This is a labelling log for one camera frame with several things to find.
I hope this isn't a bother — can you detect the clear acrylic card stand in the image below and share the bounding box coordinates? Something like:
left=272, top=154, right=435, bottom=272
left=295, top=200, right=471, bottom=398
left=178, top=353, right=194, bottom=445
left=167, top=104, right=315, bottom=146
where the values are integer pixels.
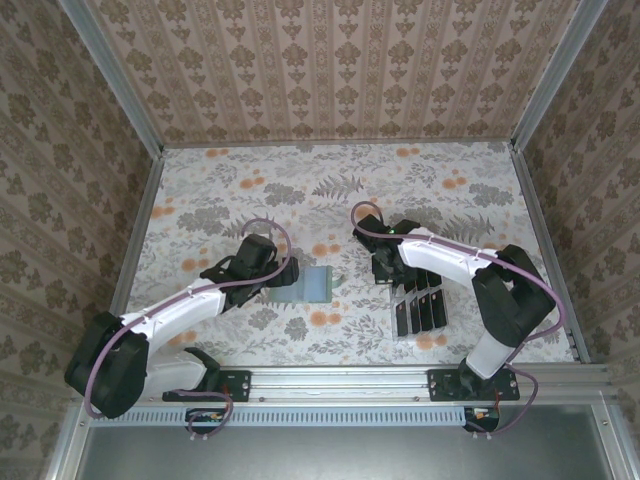
left=388, top=279, right=449, bottom=346

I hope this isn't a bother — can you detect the floral table cover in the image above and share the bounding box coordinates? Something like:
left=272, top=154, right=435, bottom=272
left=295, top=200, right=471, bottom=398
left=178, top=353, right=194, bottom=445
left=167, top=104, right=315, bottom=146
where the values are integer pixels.
left=124, top=141, right=576, bottom=369

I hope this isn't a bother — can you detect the small controller board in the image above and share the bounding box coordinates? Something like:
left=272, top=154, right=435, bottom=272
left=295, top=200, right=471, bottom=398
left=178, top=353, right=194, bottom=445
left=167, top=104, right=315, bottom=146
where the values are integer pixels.
left=464, top=405, right=501, bottom=431
left=187, top=408, right=226, bottom=426

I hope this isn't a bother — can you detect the grey metal sheet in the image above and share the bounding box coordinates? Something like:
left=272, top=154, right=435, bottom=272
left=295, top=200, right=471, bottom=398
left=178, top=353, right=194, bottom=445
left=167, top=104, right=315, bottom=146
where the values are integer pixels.
left=74, top=404, right=616, bottom=480

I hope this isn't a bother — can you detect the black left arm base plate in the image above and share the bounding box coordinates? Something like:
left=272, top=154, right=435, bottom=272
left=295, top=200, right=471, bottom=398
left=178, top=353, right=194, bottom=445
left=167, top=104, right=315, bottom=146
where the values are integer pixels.
left=162, top=368, right=251, bottom=403

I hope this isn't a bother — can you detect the aluminium mounting rail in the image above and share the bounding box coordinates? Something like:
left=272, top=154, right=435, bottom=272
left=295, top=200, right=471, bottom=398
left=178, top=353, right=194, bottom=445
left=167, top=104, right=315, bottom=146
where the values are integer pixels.
left=74, top=364, right=614, bottom=401

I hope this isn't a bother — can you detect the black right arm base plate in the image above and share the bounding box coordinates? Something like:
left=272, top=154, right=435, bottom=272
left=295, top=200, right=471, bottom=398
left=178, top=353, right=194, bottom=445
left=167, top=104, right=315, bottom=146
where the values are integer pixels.
left=427, top=368, right=521, bottom=403

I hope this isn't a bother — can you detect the aluminium table side rail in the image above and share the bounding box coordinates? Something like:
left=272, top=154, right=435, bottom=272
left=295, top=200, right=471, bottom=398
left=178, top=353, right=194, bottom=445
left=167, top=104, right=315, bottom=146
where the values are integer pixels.
left=509, top=144, right=591, bottom=364
left=107, top=149, right=164, bottom=366

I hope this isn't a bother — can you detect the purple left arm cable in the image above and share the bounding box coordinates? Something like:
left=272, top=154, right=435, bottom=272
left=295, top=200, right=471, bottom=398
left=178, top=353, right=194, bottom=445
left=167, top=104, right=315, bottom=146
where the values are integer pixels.
left=82, top=217, right=294, bottom=444

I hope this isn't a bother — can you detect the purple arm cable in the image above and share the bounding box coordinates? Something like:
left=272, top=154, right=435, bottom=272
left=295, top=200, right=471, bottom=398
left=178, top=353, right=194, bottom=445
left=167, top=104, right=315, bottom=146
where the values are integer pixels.
left=349, top=200, right=559, bottom=441
left=82, top=217, right=294, bottom=444

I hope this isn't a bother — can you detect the grey slotted cable duct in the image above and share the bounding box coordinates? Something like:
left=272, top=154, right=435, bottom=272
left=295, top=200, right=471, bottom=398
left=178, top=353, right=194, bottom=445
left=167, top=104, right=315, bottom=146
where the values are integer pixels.
left=92, top=405, right=496, bottom=426

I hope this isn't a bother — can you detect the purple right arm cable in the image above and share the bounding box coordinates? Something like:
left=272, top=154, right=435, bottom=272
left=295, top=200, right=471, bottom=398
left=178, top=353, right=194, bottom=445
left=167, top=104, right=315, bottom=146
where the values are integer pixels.
left=349, top=200, right=559, bottom=441

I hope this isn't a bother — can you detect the aluminium frame post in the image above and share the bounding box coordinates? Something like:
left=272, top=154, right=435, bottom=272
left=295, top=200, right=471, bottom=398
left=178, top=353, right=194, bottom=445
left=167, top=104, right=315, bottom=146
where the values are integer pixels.
left=512, top=0, right=601, bottom=151
left=59, top=0, right=166, bottom=156

